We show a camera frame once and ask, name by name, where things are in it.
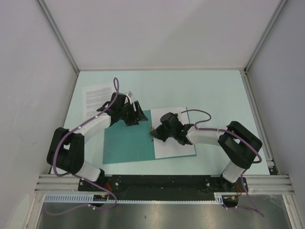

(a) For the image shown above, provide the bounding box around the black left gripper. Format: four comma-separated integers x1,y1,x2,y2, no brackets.
118,101,147,126

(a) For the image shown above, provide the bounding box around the chrome folder clip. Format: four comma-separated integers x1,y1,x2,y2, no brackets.
149,126,155,141

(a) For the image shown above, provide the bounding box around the teal folder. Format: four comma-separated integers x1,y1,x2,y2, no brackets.
102,106,198,165

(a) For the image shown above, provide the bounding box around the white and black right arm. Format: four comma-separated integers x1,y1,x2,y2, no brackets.
149,112,263,191

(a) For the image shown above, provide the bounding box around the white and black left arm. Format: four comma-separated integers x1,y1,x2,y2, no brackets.
46,93,148,191

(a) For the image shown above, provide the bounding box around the printed white paper sheet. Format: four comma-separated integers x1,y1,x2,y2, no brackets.
82,83,115,120

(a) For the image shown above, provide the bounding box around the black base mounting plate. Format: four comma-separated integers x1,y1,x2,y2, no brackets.
78,174,248,198

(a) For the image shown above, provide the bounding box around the grey slotted cable duct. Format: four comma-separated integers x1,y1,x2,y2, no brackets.
44,193,223,205

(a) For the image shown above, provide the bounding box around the aluminium frame rail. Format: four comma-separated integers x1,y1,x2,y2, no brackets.
34,174,295,195

